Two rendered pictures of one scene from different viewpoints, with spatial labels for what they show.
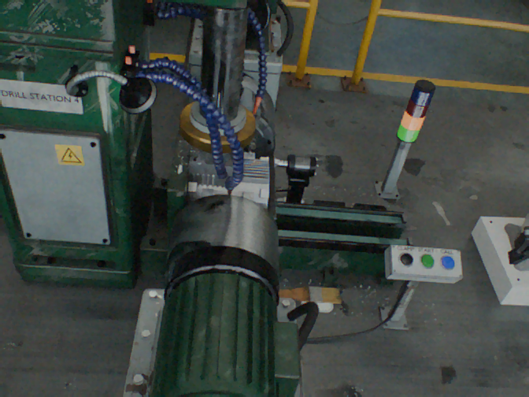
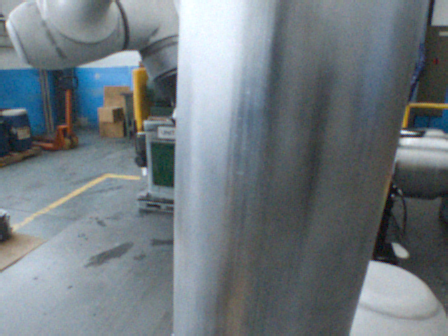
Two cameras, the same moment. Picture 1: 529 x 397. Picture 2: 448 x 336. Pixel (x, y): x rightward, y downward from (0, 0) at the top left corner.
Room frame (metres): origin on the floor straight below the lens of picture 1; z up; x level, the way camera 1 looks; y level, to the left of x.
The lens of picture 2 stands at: (1.11, -1.14, 1.37)
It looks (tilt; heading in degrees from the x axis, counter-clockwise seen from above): 17 degrees down; 113
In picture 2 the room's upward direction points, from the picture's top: straight up
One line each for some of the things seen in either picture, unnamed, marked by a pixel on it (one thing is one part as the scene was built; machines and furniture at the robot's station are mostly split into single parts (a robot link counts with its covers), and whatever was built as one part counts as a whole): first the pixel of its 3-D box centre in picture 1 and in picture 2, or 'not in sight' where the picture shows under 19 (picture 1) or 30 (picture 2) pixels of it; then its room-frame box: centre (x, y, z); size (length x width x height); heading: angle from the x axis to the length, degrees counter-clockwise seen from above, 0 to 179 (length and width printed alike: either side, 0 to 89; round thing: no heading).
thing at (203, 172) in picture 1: (214, 162); not in sight; (1.04, 0.14, 1.11); 0.12 x 0.11 x 0.07; 97
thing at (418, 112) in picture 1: (417, 106); not in sight; (1.41, -0.40, 1.14); 0.06 x 0.06 x 0.04
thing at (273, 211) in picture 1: (271, 188); not in sight; (1.08, -0.01, 1.01); 0.26 x 0.04 x 0.03; 7
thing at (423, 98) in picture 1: (422, 93); not in sight; (1.41, -0.40, 1.19); 0.06 x 0.06 x 0.04
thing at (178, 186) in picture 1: (168, 198); not in sight; (1.03, 0.25, 0.97); 0.30 x 0.11 x 0.34; 7
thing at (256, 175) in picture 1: (227, 191); not in sight; (1.04, 0.10, 1.01); 0.20 x 0.19 x 0.19; 97
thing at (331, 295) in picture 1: (304, 294); not in sight; (0.91, -0.15, 0.80); 0.21 x 0.05 x 0.01; 99
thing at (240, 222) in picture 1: (222, 278); not in sight; (0.74, 0.06, 1.04); 0.37 x 0.25 x 0.25; 7
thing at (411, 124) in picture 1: (412, 119); not in sight; (1.41, -0.40, 1.10); 0.06 x 0.06 x 0.04
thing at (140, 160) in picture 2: not in sight; (144, 143); (0.32, -0.09, 1.07); 0.08 x 0.07 x 0.20; 97
